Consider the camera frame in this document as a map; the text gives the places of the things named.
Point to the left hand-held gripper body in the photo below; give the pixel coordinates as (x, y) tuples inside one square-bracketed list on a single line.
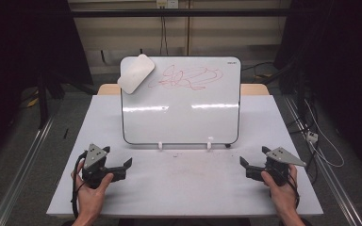
[(95, 163)]

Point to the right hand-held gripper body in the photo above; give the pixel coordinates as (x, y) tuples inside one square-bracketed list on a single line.
[(279, 164)]

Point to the white whiteboard with black rim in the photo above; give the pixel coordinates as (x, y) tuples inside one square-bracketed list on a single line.
[(182, 119)]

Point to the white oval whiteboard eraser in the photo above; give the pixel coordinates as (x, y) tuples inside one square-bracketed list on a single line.
[(136, 74)]

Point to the person's right hand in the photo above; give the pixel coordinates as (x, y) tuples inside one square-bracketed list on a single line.
[(281, 196)]

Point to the person's left hand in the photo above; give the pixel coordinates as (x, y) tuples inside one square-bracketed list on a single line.
[(89, 197)]

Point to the white whiteboard support clip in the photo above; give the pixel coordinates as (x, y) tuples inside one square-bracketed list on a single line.
[(160, 145), (209, 146)]

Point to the black metal stand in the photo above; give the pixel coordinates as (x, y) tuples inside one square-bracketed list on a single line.
[(44, 100)]

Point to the black curtain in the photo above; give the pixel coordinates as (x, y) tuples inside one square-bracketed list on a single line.
[(342, 62), (19, 47)]

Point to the aluminium floor rail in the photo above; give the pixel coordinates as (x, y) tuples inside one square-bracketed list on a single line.
[(19, 175), (333, 175)]

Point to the black horizontal frame bar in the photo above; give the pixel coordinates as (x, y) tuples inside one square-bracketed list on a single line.
[(182, 12)]

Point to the white wall socket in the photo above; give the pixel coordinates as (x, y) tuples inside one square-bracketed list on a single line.
[(167, 3)]

